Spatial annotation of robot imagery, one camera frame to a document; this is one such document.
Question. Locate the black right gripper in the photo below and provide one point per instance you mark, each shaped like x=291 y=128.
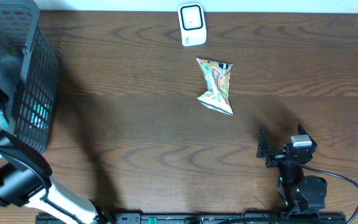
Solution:
x=263 y=149

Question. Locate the yellow snack chip bag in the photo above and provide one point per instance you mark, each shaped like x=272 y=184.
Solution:
x=217 y=76

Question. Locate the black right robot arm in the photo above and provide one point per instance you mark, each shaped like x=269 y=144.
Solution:
x=302 y=194

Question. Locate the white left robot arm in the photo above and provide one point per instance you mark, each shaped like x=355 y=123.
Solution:
x=26 y=180

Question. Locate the white barcode scanner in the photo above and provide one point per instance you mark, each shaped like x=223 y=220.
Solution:
x=192 y=24

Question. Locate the grey plastic shopping basket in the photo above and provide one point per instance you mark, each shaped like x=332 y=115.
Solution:
x=29 y=74

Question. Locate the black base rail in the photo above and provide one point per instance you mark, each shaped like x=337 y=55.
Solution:
x=250 y=217

